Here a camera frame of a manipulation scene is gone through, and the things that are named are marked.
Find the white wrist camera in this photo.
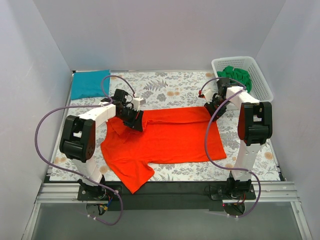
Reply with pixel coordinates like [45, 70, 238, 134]
[198, 89, 214, 103]
[131, 97, 146, 111]

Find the folded teal t shirt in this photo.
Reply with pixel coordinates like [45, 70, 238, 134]
[70, 69, 110, 100]

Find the orange t shirt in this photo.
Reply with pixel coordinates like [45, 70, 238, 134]
[100, 106, 227, 194]

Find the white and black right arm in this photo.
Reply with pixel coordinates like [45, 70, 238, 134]
[198, 77, 273, 202]

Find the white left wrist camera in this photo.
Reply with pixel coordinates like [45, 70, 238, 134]
[131, 97, 146, 111]

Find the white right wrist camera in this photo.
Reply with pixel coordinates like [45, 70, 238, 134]
[198, 89, 214, 103]

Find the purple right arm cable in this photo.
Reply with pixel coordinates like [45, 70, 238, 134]
[198, 77, 262, 219]

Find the crumpled green t shirt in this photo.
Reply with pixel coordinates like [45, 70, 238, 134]
[217, 65, 252, 93]

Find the aluminium frame rail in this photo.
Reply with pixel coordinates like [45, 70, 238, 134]
[36, 181, 300, 203]

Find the white plastic basket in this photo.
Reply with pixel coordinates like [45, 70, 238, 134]
[211, 56, 274, 102]

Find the floral patterned table mat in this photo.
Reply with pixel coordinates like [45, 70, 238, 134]
[49, 71, 281, 183]

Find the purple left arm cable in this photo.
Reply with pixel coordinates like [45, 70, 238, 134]
[34, 75, 137, 226]

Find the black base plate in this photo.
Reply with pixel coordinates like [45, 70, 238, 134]
[77, 180, 258, 211]

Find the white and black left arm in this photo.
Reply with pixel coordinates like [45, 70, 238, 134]
[59, 88, 146, 200]

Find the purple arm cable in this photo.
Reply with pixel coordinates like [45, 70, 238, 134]
[198, 77, 262, 219]
[34, 75, 137, 226]

